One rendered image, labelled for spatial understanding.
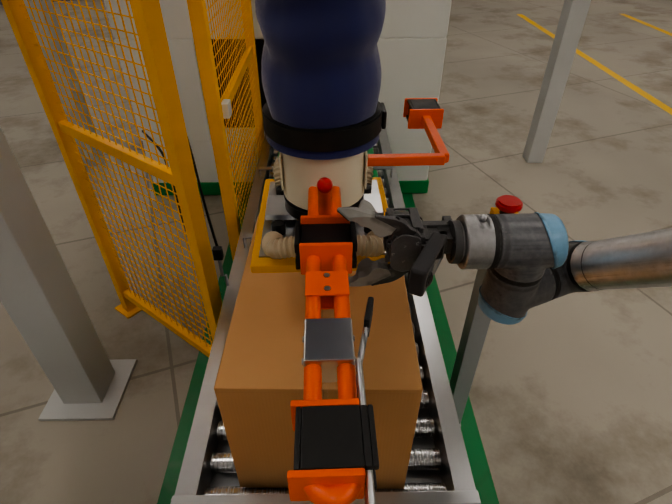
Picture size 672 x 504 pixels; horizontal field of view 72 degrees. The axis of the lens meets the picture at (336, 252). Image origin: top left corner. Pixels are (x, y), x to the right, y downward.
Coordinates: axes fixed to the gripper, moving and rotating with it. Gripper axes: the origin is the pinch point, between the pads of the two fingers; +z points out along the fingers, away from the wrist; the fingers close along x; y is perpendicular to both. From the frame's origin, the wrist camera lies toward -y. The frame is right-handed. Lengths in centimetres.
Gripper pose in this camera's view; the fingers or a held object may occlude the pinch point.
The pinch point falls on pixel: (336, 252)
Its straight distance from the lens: 73.5
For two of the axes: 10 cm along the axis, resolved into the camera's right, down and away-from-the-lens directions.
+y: -0.3, -6.1, 7.9
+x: 0.0, -7.9, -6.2
